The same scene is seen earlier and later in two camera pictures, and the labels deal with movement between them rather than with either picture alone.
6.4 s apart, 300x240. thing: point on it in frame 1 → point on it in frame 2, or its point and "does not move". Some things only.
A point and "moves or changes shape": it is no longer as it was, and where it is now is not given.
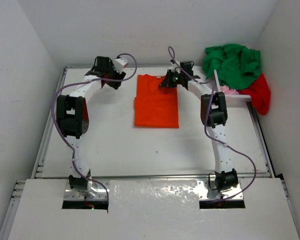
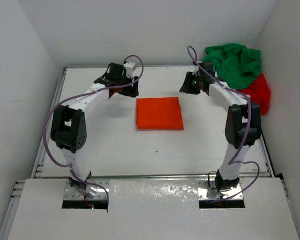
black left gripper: (118, 76) → (132, 92)
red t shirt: (260, 93) does not move
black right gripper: (167, 82) → (187, 87)
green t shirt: (237, 66) does not move
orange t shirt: (155, 106) moves or changes shape
